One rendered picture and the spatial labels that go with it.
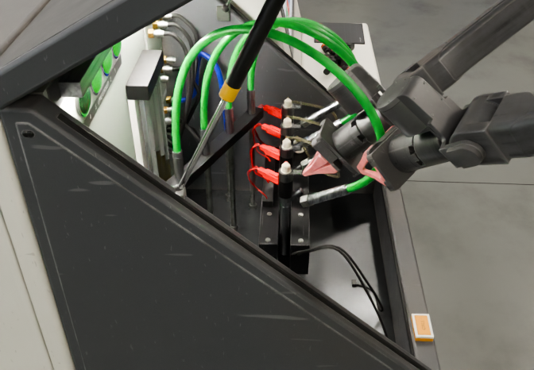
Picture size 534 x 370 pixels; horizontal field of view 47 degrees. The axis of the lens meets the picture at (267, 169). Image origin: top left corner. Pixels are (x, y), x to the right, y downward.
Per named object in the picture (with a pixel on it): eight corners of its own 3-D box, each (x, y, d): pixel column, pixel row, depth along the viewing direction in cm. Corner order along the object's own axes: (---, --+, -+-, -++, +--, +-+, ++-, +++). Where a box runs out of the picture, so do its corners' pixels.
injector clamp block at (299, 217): (307, 298, 127) (310, 244, 118) (258, 297, 127) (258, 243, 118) (305, 196, 154) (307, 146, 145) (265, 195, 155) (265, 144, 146)
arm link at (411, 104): (487, 164, 72) (515, 113, 75) (422, 99, 69) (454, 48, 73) (421, 179, 83) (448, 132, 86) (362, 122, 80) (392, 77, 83)
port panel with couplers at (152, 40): (173, 146, 133) (158, 9, 115) (157, 145, 133) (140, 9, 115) (182, 115, 144) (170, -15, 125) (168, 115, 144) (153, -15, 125)
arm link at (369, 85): (432, 96, 97) (422, 87, 105) (385, 43, 95) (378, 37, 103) (374, 146, 100) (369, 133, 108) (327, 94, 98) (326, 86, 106)
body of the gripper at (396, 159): (362, 157, 88) (394, 148, 81) (404, 118, 92) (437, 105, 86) (388, 193, 89) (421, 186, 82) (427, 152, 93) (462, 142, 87)
